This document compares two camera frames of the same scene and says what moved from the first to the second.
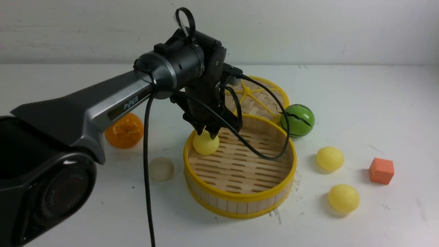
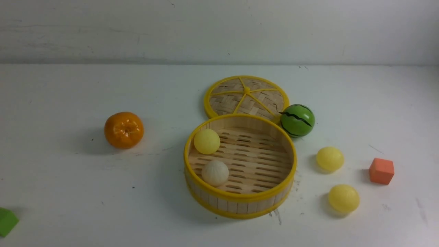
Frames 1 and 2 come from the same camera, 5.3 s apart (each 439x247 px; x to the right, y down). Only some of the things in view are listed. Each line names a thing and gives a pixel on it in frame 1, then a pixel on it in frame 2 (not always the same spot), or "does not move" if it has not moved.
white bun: [161, 169] → [215, 173]
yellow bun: [204, 143] does not move
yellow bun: [330, 159] does not move
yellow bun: [344, 198] does not move
